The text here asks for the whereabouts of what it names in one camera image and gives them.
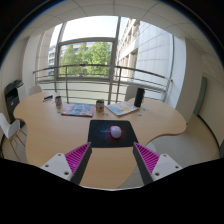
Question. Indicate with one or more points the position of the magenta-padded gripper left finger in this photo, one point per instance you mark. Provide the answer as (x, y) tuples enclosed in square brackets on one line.
[(76, 156)]

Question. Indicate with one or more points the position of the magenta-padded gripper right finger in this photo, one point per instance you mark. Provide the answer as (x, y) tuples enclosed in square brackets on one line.
[(148, 157)]

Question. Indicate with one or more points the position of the lilac and pink computer mouse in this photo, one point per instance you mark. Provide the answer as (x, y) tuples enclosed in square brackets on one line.
[(115, 132)]

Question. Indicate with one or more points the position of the black printed mouse pad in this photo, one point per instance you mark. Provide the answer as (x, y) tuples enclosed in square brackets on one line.
[(98, 135)]

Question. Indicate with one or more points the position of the red cover magazine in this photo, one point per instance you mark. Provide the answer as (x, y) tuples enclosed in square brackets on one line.
[(78, 109)]

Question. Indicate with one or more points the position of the light blue illustrated booklet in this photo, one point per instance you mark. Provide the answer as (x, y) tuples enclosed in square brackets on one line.
[(121, 109)]

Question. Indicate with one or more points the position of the small printed plant pot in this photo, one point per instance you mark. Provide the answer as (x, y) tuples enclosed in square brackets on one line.
[(100, 105)]

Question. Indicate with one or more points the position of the black cylinder speaker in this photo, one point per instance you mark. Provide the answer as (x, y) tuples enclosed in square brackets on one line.
[(139, 97)]

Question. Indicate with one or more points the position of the white chair with wooden legs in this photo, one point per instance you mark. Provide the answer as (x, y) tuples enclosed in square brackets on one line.
[(8, 128)]

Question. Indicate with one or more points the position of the black and white office printer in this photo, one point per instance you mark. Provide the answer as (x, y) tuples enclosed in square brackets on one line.
[(12, 98)]

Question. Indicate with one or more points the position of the grey metal balcony railing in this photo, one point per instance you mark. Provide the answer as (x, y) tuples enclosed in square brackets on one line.
[(86, 66)]

